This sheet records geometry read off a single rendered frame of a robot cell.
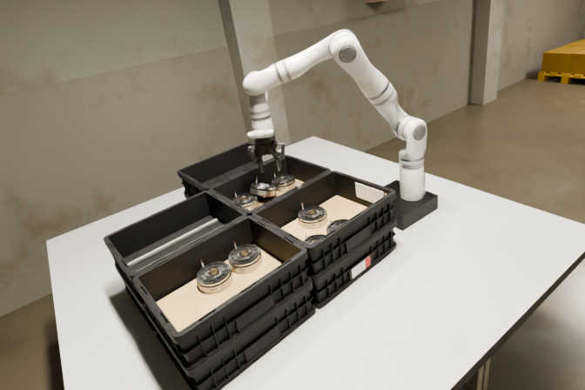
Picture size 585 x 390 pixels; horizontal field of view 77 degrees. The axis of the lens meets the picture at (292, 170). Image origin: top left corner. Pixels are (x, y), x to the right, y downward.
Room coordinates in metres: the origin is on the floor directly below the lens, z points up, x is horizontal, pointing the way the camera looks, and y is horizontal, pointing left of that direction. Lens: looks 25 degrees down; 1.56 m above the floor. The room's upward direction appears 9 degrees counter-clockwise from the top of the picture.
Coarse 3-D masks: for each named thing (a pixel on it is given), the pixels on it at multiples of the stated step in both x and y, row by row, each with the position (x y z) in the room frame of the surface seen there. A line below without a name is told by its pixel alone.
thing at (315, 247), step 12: (360, 180) 1.18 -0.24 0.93; (384, 204) 1.02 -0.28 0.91; (252, 216) 1.05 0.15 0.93; (360, 216) 0.96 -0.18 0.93; (276, 228) 0.96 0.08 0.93; (336, 228) 0.91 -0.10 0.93; (348, 228) 0.92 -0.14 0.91; (300, 240) 0.88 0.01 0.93; (324, 240) 0.86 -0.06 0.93; (312, 252) 0.84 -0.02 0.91
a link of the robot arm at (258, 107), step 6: (252, 96) 1.27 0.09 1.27; (258, 96) 1.27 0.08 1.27; (264, 96) 1.27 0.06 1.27; (252, 102) 1.25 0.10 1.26; (258, 102) 1.24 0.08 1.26; (264, 102) 1.24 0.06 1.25; (252, 108) 1.23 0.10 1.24; (258, 108) 1.22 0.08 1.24; (264, 108) 1.23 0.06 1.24; (252, 114) 1.23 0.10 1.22; (258, 114) 1.22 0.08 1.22; (264, 114) 1.22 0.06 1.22; (270, 114) 1.25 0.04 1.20
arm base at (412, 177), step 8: (400, 160) 1.28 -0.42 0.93; (400, 168) 1.28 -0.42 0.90; (408, 168) 1.26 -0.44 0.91; (416, 168) 1.25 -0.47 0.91; (400, 176) 1.29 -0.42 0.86; (408, 176) 1.26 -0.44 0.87; (416, 176) 1.25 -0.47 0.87; (424, 176) 1.29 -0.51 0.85; (400, 184) 1.29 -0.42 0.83; (408, 184) 1.26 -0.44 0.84; (416, 184) 1.25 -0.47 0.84; (424, 184) 1.29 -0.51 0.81; (400, 192) 1.29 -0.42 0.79; (408, 192) 1.26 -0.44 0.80; (416, 192) 1.25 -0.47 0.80; (424, 192) 1.29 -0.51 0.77; (408, 200) 1.26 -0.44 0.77; (416, 200) 1.25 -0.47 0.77
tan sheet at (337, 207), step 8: (328, 200) 1.25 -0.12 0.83; (336, 200) 1.24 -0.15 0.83; (344, 200) 1.23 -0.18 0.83; (328, 208) 1.19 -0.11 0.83; (336, 208) 1.18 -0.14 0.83; (344, 208) 1.17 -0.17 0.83; (352, 208) 1.16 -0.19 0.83; (360, 208) 1.15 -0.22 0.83; (328, 216) 1.14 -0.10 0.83; (336, 216) 1.13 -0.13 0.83; (344, 216) 1.12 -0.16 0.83; (352, 216) 1.11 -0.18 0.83; (288, 224) 1.13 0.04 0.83; (296, 224) 1.12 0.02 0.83; (328, 224) 1.09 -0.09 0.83; (296, 232) 1.07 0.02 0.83; (304, 232) 1.06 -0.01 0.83; (312, 232) 1.05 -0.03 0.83; (320, 232) 1.04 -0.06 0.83
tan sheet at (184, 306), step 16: (272, 256) 0.96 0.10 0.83; (256, 272) 0.89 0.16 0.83; (192, 288) 0.87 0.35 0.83; (240, 288) 0.83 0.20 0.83; (160, 304) 0.82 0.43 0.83; (176, 304) 0.81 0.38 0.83; (192, 304) 0.80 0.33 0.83; (208, 304) 0.79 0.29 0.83; (176, 320) 0.75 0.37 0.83; (192, 320) 0.74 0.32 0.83
